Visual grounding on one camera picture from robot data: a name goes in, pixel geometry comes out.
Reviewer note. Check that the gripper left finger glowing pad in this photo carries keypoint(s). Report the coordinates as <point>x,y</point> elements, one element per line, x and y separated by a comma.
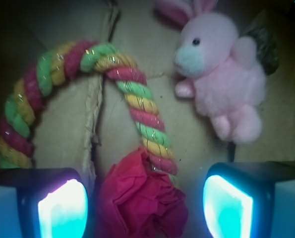
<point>42,203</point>

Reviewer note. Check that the brown paper bag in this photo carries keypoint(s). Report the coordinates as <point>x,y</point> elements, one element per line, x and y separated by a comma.
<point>89,115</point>

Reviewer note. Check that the multicolour twisted rope toy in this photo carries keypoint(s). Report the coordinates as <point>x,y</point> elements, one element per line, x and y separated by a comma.
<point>54,68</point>

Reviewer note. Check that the red paper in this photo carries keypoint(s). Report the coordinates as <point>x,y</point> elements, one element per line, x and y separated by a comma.
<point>137,202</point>

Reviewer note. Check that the pink plush bunny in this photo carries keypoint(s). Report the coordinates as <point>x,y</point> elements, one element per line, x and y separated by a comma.
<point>220,68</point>

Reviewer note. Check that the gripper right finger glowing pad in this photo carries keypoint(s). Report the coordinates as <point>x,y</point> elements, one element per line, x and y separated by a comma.
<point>250,200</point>

